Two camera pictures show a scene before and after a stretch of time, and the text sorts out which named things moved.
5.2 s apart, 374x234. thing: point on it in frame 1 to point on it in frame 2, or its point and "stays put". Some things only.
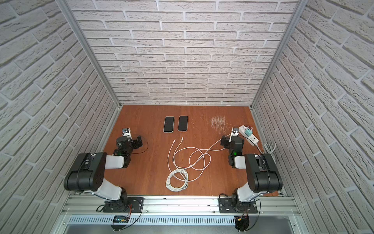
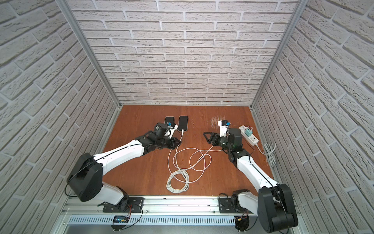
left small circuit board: x=121 y=219 stays put
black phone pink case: x=183 y=123 stays put
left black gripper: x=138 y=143 to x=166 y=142
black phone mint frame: x=168 y=126 stays put
